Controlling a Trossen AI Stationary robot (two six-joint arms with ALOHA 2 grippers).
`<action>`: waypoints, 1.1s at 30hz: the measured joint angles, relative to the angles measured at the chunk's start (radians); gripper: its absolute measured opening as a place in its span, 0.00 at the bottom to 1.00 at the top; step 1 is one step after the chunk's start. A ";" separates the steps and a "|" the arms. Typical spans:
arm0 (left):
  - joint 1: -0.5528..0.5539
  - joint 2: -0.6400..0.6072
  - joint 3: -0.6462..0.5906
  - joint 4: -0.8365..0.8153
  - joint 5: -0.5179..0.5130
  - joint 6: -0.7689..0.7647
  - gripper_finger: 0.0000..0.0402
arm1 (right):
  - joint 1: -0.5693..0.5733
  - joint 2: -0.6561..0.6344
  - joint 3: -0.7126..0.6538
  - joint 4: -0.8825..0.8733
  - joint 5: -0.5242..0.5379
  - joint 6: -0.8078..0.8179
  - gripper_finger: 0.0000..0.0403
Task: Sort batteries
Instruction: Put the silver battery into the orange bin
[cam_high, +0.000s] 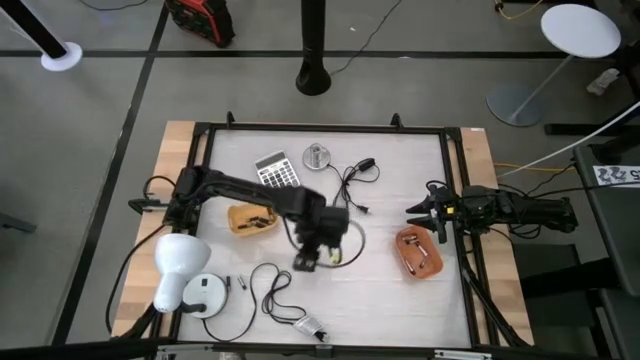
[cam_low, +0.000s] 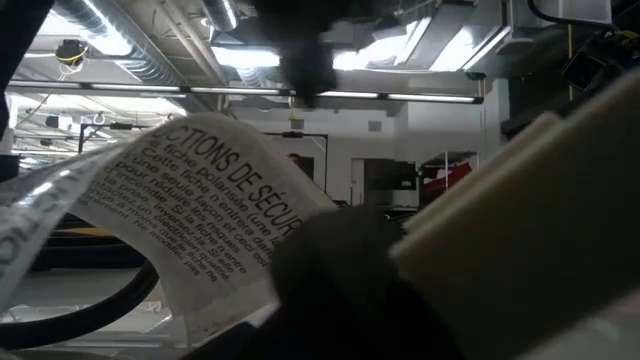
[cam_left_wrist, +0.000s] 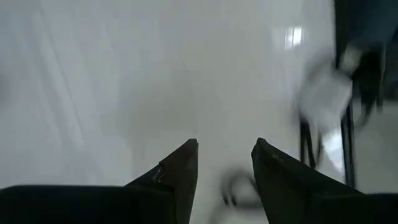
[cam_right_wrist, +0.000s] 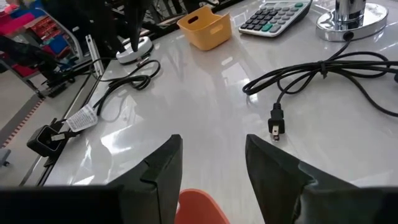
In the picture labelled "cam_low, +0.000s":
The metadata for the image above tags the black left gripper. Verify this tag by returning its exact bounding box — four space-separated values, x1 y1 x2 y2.
254 0 381 109

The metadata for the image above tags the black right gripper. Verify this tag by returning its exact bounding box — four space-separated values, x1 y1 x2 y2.
560 28 640 95

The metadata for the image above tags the white printed safety label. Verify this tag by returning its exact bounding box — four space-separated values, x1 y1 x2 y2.
0 112 337 346

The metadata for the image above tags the red background object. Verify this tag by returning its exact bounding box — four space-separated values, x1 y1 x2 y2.
423 160 474 194

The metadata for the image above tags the silver ceiling duct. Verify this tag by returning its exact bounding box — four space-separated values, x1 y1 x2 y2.
52 0 221 86

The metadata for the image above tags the black lamp power cord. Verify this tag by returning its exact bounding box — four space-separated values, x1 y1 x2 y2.
0 69 640 360

